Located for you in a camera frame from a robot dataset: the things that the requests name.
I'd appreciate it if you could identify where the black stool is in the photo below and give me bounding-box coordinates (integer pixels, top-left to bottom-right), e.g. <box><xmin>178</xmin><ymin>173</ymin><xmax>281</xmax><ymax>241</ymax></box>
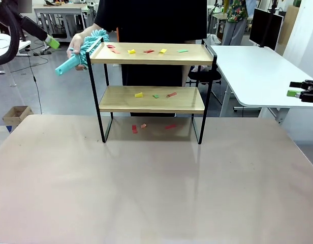
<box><xmin>187</xmin><ymin>68</ymin><xmax>223</xmax><ymax>87</ymax></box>

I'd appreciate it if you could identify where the teal chenille duster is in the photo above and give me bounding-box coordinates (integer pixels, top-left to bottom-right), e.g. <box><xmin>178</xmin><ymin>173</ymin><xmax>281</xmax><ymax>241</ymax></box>
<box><xmin>54</xmin><ymin>28</ymin><xmax>109</xmax><ymax>77</ymax></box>

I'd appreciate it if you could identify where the person's left forearm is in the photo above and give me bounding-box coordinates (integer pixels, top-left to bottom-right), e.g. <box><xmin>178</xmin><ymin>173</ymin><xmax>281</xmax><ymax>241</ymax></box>
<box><xmin>181</xmin><ymin>40</ymin><xmax>197</xmax><ymax>87</ymax></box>

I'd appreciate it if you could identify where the brown board panel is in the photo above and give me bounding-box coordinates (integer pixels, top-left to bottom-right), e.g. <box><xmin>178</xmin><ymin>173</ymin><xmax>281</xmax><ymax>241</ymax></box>
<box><xmin>277</xmin><ymin>5</ymin><xmax>299</xmax><ymax>45</ymax></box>

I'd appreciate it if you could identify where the small white table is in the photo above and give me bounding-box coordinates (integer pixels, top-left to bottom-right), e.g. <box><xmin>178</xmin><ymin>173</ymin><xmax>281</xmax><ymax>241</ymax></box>
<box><xmin>0</xmin><ymin>34</ymin><xmax>32</xmax><ymax>74</ymax></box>

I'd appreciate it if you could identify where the grey background desk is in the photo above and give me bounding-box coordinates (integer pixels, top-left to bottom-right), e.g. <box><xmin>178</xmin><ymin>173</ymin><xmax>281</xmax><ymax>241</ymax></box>
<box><xmin>33</xmin><ymin>3</ymin><xmax>96</xmax><ymax>43</ymax></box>

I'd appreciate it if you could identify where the black computer monitor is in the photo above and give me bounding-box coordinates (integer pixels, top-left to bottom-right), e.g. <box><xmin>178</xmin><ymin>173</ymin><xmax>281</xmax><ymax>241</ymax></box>
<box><xmin>248</xmin><ymin>7</ymin><xmax>284</xmax><ymax>51</ymax></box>

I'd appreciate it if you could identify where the two-tier wooden black-frame shelf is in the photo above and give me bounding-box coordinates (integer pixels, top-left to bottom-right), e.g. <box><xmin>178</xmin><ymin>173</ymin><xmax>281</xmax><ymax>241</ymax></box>
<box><xmin>85</xmin><ymin>37</ymin><xmax>218</xmax><ymax>145</ymax></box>

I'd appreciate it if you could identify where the person in black shirt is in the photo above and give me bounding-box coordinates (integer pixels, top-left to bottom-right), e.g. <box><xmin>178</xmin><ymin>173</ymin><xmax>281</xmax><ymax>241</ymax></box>
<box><xmin>94</xmin><ymin>0</ymin><xmax>208</xmax><ymax>117</ymax></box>

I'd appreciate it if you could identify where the cardboard box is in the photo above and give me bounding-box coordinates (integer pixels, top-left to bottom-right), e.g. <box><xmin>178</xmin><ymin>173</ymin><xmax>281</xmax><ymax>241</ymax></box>
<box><xmin>2</xmin><ymin>105</ymin><xmax>35</xmax><ymax>128</ymax></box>

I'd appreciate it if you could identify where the person's right hand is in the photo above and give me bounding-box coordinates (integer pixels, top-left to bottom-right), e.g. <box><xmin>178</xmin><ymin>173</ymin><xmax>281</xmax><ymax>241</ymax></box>
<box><xmin>66</xmin><ymin>32</ymin><xmax>89</xmax><ymax>71</ymax></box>

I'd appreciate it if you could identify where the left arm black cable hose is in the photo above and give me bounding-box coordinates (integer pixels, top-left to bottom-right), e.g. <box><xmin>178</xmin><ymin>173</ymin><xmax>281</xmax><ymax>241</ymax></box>
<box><xmin>0</xmin><ymin>0</ymin><xmax>23</xmax><ymax>67</ymax></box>

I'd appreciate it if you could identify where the person in floral shirt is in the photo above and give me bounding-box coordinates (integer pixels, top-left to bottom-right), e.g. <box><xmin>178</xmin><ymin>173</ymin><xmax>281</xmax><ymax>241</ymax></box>
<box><xmin>221</xmin><ymin>0</ymin><xmax>252</xmax><ymax>46</ymax></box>

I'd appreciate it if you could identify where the large white table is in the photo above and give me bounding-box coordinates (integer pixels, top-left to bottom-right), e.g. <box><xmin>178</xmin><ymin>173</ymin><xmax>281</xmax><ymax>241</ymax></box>
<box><xmin>209</xmin><ymin>44</ymin><xmax>313</xmax><ymax>125</ymax></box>

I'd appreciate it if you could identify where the person's right forearm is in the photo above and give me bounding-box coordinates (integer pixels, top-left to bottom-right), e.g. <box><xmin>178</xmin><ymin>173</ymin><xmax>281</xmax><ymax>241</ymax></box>
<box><xmin>75</xmin><ymin>23</ymin><xmax>104</xmax><ymax>39</ymax></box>

